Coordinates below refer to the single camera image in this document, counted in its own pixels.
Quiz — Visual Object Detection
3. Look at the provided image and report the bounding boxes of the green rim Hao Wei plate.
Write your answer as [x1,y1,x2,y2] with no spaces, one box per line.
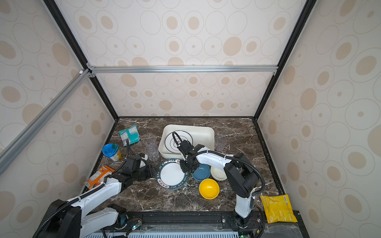
[156,159,190,190]

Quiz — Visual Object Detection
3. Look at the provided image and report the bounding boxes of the white plate green line emblem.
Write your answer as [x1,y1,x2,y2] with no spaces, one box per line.
[165,131,193,154]

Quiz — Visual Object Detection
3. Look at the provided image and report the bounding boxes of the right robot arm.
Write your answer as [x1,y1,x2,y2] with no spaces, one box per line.
[177,141,266,219]

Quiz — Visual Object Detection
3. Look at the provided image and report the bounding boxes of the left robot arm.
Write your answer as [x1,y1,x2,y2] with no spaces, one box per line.
[33,155,157,238]

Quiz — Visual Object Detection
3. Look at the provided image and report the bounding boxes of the white plastic bin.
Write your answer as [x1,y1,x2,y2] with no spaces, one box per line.
[158,125,215,159]

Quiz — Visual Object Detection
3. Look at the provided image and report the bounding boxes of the blue bowl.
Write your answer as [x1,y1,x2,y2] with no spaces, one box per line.
[192,164,211,182]

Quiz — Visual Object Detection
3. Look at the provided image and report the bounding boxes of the clear plastic cup front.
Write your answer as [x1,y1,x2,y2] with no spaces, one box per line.
[145,143,160,161]

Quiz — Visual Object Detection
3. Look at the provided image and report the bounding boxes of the clear plastic cup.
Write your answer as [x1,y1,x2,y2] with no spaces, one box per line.
[142,136,157,147]
[145,143,160,161]

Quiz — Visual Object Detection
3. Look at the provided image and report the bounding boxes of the cream white bowl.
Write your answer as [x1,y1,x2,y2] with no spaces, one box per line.
[210,167,227,181]

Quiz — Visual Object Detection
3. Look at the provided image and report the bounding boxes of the yellow bowl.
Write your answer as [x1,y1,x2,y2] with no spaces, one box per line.
[199,178,220,200]

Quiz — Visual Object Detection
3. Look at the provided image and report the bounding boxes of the blue lidded cup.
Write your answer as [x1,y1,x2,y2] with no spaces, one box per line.
[102,143,121,162]

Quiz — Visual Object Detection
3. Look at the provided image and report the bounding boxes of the clear plastic cup rear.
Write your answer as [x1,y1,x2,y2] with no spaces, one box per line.
[142,136,157,147]

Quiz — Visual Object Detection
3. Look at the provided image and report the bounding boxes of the green snack packet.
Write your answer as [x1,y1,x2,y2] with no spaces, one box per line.
[119,125,140,147]

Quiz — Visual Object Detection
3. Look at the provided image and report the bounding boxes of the clear cup right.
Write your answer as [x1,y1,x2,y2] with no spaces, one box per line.
[214,135,227,152]

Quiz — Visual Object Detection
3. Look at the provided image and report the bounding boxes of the orange snack packet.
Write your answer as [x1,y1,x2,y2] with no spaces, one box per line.
[85,166,115,189]

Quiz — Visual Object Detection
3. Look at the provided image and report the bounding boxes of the yellow snack bag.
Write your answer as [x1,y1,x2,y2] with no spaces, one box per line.
[261,194,298,224]

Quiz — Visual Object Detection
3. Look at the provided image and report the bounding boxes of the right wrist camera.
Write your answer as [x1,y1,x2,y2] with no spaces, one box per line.
[178,140,193,154]

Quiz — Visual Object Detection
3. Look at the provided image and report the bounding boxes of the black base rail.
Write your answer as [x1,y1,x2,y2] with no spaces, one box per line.
[98,210,310,238]

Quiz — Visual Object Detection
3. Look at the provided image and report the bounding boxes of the horizontal aluminium rail back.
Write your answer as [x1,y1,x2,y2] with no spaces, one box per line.
[90,65,278,73]

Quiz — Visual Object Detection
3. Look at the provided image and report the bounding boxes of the aluminium rail left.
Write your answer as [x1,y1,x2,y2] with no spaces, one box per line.
[1,69,90,174]

